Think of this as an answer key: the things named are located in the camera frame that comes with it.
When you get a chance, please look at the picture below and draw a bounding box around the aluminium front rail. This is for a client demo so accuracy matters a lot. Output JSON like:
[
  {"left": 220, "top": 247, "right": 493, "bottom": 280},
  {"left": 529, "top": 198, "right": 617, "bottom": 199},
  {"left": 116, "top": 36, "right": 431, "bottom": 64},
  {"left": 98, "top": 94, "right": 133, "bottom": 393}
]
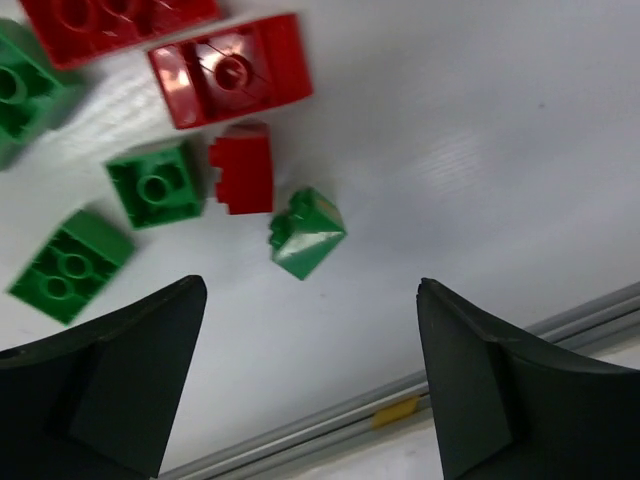
[{"left": 160, "top": 283, "right": 639, "bottom": 479}]

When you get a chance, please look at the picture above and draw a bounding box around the green square lego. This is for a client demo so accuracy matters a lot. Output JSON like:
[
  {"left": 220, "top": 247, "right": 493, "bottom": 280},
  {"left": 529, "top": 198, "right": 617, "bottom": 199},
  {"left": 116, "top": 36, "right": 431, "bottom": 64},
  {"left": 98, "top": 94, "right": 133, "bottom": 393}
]
[{"left": 104, "top": 137, "right": 205, "bottom": 230}]

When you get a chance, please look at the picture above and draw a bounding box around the small red lego brick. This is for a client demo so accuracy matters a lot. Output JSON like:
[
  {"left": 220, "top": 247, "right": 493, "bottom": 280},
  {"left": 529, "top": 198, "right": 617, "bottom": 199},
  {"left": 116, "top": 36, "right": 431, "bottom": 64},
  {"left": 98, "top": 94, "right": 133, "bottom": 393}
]
[{"left": 208, "top": 121, "right": 274, "bottom": 215}]

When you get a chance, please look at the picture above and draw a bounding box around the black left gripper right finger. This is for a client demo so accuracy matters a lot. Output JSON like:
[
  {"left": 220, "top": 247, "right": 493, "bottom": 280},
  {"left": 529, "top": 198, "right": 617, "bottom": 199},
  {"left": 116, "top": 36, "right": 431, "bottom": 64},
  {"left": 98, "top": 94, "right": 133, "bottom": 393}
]
[{"left": 417, "top": 279, "right": 639, "bottom": 479}]

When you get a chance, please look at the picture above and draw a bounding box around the green lego brick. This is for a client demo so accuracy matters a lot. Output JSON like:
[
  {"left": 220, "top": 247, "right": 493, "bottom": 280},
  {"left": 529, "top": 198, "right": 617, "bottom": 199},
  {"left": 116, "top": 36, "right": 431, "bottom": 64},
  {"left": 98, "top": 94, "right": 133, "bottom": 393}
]
[{"left": 7, "top": 209, "right": 135, "bottom": 326}]

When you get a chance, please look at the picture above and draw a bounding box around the red sloped lego brick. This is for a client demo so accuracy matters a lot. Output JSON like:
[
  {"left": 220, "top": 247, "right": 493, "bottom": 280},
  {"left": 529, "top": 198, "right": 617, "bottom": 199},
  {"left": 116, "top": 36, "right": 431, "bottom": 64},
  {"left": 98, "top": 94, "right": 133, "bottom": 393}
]
[{"left": 147, "top": 13, "right": 313, "bottom": 130}]

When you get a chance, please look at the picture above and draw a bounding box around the green sloped lego front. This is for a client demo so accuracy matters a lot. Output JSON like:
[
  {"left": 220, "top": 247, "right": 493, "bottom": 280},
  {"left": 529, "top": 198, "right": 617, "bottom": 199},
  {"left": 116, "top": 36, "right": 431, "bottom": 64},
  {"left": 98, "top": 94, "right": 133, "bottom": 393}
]
[{"left": 268, "top": 187, "right": 347, "bottom": 280}]

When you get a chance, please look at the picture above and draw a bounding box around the red lego flat plate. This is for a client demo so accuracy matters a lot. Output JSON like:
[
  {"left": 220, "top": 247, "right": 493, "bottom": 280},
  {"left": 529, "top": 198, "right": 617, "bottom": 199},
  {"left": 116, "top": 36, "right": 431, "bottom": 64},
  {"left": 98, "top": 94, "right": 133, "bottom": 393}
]
[{"left": 20, "top": 0, "right": 224, "bottom": 70}]

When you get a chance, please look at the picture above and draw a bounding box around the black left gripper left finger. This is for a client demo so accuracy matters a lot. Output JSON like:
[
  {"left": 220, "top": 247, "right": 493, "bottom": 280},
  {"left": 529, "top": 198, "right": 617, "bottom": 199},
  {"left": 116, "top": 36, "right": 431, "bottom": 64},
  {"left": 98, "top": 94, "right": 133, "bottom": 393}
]
[{"left": 1, "top": 275, "right": 207, "bottom": 479}]

